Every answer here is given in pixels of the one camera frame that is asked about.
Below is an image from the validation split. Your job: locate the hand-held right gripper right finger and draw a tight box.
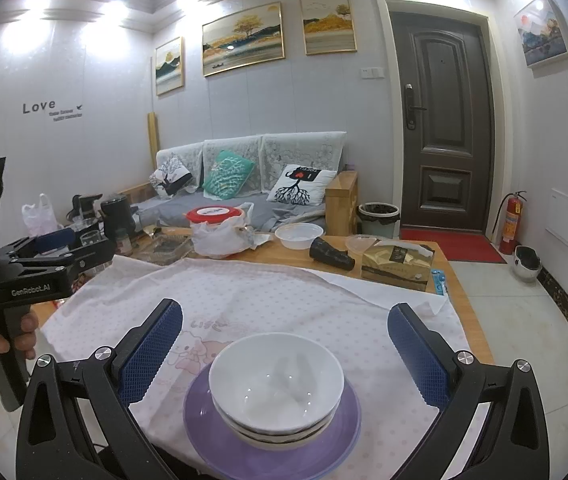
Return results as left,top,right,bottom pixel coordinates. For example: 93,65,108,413
387,302,551,480

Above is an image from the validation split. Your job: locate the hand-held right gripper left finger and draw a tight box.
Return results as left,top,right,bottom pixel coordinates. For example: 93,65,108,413
15,297,185,480

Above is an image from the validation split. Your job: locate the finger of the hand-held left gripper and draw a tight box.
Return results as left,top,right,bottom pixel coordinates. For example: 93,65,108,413
10,239,116,273
0,228,77,262

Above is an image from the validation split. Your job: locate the purple plate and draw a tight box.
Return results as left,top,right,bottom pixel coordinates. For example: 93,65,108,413
183,362,362,478

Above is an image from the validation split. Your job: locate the white ceramic bowl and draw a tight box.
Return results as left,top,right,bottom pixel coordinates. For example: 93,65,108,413
214,400,340,439
209,332,346,423

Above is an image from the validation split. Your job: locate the cream ceramic bowl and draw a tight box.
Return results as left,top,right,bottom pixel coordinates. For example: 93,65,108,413
224,415,332,455

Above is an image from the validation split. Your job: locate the translucent plastic bag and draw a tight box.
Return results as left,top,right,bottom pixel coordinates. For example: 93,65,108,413
22,193,57,236

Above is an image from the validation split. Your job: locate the black electric kettle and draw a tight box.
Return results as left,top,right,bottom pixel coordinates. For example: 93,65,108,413
100,195,137,246

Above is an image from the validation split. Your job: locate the black coffee machine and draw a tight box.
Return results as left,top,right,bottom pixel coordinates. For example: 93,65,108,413
71,192,102,221

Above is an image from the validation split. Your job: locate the glass tray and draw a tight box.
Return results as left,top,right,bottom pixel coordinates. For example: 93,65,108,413
139,232,195,263

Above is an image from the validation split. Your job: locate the gold tissue box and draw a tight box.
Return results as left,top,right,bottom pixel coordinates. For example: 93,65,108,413
361,240,436,292

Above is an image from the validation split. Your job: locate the black and white cushion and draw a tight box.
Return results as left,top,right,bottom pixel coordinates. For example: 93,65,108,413
150,155,195,196

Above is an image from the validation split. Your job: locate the red doormat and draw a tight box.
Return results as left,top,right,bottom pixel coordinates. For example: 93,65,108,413
400,229,507,264

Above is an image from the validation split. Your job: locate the pink dotted tablecloth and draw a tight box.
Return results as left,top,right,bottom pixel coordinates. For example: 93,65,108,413
39,255,470,461

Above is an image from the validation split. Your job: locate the wooden plank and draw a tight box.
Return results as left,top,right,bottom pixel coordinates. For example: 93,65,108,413
146,112,160,171

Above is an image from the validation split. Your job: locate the clear plastic container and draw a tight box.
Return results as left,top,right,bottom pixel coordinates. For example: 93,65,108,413
345,234,382,256

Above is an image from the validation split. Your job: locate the red lid plastic container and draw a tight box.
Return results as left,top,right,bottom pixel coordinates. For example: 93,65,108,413
191,202,260,260

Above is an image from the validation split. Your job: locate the black pouch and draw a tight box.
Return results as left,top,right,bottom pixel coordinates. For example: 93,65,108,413
309,237,356,271

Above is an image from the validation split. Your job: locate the trash bin with black liner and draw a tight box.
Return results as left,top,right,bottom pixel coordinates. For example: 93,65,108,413
359,203,400,238

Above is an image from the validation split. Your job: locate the metal pot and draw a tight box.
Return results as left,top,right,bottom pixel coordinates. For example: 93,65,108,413
512,246,542,281

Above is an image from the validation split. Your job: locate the teal leaf cushion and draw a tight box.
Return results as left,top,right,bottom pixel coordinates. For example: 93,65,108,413
202,151,256,199

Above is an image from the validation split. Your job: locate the grey sofa with lace cover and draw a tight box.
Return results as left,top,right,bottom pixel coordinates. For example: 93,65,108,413
119,130,350,235

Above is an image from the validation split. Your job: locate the red fire extinguisher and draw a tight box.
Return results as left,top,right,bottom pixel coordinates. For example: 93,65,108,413
491,191,527,256

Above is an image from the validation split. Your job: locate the white plastic bowl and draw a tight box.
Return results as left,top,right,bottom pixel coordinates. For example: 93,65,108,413
275,224,324,250

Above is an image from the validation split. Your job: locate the small framed landscape painting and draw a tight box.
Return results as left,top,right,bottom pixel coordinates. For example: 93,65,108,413
156,37,185,96

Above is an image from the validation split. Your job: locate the white cushion with black tree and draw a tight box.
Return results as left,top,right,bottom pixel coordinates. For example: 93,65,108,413
267,164,337,207

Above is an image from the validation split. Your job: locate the dark brown door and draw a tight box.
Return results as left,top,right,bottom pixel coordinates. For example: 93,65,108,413
388,2,495,233

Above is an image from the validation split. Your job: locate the large framed landscape painting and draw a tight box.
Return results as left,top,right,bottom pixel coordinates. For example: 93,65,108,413
202,2,284,77

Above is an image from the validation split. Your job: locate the framed yellow tree painting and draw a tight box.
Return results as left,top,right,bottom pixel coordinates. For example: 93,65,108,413
300,0,356,56

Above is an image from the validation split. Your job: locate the unframed mountain canvas painting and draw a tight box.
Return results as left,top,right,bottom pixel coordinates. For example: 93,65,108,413
514,0,568,68

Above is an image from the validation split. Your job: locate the black wall lettering sticker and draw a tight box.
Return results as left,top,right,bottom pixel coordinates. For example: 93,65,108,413
22,101,85,121

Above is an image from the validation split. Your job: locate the white wall panel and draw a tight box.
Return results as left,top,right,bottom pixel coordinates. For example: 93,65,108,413
545,188,568,246

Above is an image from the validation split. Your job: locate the door handle lock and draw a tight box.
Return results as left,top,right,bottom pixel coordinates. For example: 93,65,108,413
404,85,427,131

